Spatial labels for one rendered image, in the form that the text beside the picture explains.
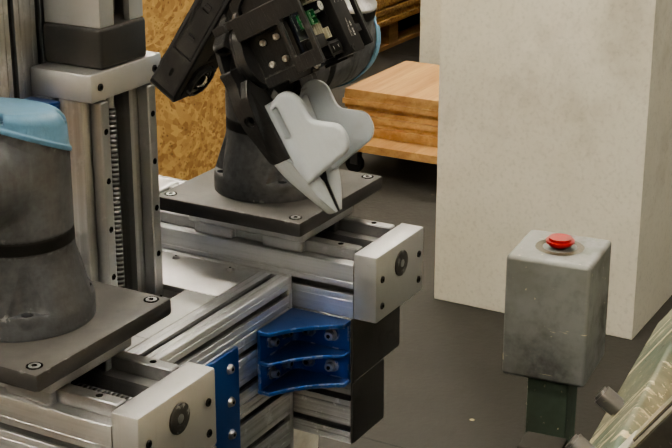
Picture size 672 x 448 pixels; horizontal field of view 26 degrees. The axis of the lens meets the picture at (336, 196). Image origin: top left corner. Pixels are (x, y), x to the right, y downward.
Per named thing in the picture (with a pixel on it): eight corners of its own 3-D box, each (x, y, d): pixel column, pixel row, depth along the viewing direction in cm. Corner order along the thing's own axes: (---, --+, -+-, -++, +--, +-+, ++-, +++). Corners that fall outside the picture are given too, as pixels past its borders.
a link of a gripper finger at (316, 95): (388, 192, 100) (334, 69, 100) (322, 217, 104) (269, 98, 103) (408, 179, 103) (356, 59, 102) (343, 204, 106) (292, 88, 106)
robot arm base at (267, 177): (192, 191, 192) (189, 119, 189) (253, 162, 204) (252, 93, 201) (290, 210, 185) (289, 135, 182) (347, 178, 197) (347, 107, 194)
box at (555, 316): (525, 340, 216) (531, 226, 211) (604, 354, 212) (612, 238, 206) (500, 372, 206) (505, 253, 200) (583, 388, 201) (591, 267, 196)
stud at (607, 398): (615, 411, 174) (595, 394, 174) (628, 398, 173) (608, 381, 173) (610, 420, 172) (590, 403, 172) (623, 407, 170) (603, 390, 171)
